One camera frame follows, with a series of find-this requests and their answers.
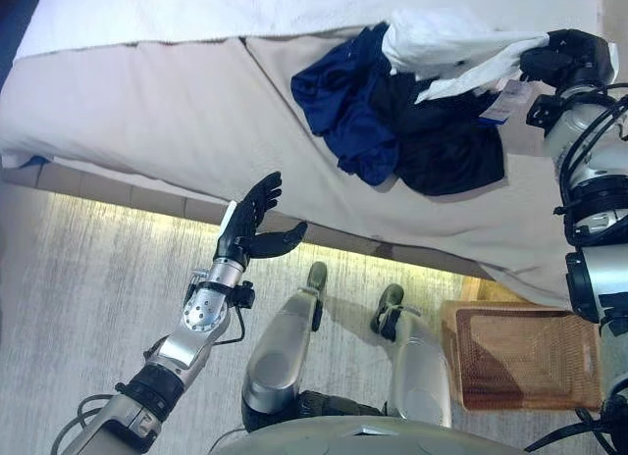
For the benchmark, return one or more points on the brown wicker basket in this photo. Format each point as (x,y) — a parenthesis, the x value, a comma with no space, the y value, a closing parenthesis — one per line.
(530,357)

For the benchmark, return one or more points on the silver robot left leg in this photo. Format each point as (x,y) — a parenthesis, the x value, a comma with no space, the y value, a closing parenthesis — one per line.
(279,347)

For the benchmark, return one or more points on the silver robot right leg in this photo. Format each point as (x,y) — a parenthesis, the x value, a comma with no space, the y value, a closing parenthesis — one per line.
(422,367)

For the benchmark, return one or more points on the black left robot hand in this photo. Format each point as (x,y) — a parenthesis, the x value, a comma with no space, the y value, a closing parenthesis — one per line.
(245,219)

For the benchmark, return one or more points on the beige upholstered bed frame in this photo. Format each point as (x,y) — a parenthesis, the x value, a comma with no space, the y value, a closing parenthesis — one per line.
(157,200)

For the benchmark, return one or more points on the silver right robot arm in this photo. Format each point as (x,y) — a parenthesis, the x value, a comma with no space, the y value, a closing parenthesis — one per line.
(564,131)

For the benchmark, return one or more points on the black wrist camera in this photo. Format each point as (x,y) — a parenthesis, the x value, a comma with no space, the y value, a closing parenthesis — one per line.
(539,113)
(244,294)

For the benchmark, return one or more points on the robot legs and torso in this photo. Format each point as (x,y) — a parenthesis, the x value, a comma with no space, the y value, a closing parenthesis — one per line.
(73,303)

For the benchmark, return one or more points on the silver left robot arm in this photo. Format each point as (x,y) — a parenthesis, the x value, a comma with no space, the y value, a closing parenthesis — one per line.
(201,318)

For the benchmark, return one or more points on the blue garment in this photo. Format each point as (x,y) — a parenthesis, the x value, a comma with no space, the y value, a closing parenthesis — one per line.
(353,126)

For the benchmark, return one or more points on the bed with beige cover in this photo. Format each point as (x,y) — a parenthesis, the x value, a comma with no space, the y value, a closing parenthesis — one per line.
(147,112)

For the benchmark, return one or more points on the silver robot leg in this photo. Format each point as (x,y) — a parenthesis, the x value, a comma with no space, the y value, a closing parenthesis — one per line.
(279,347)
(422,367)

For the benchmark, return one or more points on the white garment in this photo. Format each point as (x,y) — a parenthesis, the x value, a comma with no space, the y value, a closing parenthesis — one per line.
(432,38)

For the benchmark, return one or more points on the white duvet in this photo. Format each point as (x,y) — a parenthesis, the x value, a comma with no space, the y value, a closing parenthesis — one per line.
(245,9)

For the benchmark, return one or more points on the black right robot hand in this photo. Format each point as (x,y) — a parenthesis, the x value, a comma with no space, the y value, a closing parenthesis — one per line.
(569,53)

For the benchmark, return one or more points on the black garment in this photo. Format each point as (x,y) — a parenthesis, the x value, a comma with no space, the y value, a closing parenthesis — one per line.
(451,161)

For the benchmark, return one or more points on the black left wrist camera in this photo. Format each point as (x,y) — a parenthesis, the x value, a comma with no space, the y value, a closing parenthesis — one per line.
(244,294)

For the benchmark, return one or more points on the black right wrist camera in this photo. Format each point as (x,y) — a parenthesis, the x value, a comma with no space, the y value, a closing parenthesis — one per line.
(539,113)

